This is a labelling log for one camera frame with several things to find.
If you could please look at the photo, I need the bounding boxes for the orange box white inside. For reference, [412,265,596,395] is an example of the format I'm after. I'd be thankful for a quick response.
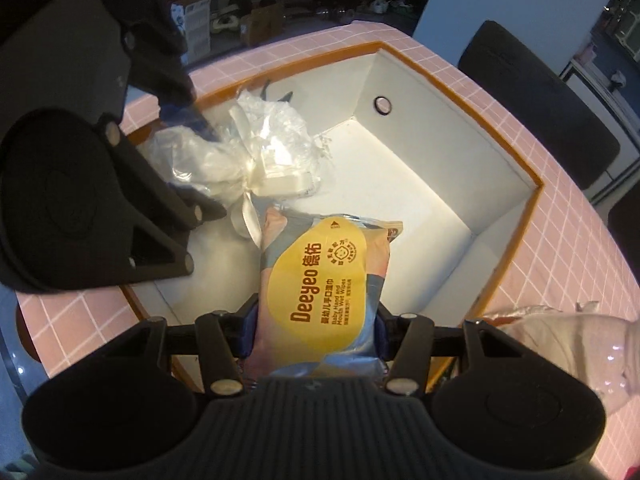
[117,42,545,396]

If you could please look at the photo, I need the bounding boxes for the small black object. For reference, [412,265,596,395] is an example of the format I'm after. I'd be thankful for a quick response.
[259,79,297,107]

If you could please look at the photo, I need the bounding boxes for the black chair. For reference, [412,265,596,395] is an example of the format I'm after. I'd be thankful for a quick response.
[457,20,622,192]
[606,199,640,263]

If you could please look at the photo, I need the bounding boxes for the clear plastic bottle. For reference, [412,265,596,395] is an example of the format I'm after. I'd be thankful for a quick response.
[479,301,640,413]

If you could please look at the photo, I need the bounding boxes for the white printed cardboard box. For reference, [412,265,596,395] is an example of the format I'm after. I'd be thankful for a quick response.
[170,0,214,66]

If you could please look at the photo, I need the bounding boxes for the white cabinet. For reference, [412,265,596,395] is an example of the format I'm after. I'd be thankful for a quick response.
[559,35,640,202]

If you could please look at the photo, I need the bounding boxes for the wet wipes packet yellow label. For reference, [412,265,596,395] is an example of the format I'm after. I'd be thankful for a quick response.
[254,204,404,377]

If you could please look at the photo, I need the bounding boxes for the pink checked tablecloth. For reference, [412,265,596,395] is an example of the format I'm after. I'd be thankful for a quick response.
[15,20,640,480]

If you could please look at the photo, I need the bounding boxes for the brown cardboard box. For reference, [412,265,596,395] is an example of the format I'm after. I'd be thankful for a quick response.
[240,2,285,47]

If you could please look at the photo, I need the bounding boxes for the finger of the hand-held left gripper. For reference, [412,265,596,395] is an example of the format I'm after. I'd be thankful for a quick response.
[95,0,222,144]
[100,114,227,278]

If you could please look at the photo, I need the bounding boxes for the pair of pale slippers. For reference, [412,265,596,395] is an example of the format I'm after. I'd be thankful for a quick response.
[210,9,242,34]

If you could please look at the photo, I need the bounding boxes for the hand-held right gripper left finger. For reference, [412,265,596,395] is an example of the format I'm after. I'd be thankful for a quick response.
[121,295,262,397]

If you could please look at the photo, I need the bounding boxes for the clear plastic bag with ribbon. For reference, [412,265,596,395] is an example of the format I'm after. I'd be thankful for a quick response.
[137,91,333,252]

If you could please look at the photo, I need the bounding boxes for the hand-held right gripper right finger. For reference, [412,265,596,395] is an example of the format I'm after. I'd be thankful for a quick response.
[375,302,507,397]

